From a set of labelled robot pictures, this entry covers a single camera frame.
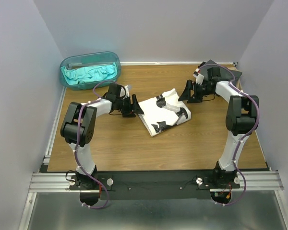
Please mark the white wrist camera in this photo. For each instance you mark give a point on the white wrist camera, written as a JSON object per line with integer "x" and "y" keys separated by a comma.
{"x": 125, "y": 91}
{"x": 199, "y": 78}

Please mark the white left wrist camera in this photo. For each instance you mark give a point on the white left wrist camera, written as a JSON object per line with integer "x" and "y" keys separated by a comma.
{"x": 125, "y": 91}

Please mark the aluminium frame rail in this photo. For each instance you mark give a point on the aluminium frame rail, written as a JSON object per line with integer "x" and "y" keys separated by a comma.
{"x": 255, "y": 205}

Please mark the teal t shirt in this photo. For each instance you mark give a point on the teal t shirt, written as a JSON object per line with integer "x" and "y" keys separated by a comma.
{"x": 89, "y": 74}

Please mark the folded grey-green t shirt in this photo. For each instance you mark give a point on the folded grey-green t shirt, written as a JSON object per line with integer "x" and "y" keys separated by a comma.
{"x": 213, "y": 71}

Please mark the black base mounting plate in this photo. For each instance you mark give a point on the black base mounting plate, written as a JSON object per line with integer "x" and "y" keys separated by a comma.
{"x": 154, "y": 185}

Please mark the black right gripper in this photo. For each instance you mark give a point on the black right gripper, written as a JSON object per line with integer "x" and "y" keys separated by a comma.
{"x": 186, "y": 94}

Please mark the white printed t shirt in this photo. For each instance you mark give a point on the white printed t shirt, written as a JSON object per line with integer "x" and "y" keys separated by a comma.
{"x": 163, "y": 112}

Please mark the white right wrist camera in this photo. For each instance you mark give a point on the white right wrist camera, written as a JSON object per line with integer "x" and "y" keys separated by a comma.
{"x": 199, "y": 78}

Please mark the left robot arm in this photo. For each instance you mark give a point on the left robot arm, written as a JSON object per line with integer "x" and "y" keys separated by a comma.
{"x": 78, "y": 129}

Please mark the teal plastic bin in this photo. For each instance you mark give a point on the teal plastic bin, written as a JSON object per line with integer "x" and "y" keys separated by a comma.
{"x": 92, "y": 59}

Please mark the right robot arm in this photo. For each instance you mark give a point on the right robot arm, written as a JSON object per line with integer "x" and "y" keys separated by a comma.
{"x": 242, "y": 116}

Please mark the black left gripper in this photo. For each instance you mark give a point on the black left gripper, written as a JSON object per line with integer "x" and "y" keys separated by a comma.
{"x": 135, "y": 108}

